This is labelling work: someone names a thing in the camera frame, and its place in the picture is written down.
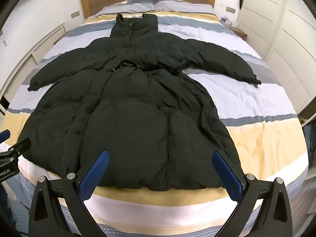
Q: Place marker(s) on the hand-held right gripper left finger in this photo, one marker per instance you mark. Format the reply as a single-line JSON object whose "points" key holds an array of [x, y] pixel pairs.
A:
{"points": [[95, 175]]}

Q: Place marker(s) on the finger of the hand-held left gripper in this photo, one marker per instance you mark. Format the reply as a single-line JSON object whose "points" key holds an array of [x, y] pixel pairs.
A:
{"points": [[5, 135], [21, 145]]}

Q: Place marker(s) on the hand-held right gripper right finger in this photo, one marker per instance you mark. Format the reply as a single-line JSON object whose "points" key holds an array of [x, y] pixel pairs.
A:
{"points": [[228, 177]]}

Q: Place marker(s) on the black puffer coat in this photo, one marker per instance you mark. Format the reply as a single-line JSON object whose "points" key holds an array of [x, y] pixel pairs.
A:
{"points": [[133, 118]]}

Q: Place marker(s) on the person's blue clothing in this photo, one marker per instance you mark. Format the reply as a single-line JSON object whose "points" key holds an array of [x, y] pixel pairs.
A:
{"points": [[6, 202]]}

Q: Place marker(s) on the striped bedspread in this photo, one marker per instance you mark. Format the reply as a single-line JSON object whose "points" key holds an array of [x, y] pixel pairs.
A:
{"points": [[259, 133]]}

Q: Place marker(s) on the blue cloth pile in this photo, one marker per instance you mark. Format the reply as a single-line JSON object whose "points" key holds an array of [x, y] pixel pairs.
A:
{"points": [[309, 138]]}

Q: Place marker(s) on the wooden nightstand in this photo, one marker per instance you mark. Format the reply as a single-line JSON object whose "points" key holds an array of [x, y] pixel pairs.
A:
{"points": [[240, 32]]}

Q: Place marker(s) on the white wardrobe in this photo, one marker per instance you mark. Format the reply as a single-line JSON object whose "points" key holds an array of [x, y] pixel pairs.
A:
{"points": [[279, 29]]}

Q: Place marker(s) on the purple box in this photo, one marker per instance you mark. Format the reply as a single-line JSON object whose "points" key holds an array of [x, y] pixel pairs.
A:
{"points": [[224, 19]]}

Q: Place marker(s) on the light blue pillow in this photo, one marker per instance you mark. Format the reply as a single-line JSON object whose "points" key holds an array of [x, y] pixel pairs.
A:
{"points": [[184, 5], [138, 2]]}

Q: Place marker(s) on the grey wall switch plate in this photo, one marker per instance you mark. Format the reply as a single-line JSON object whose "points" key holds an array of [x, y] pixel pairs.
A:
{"points": [[75, 14], [230, 9]]}

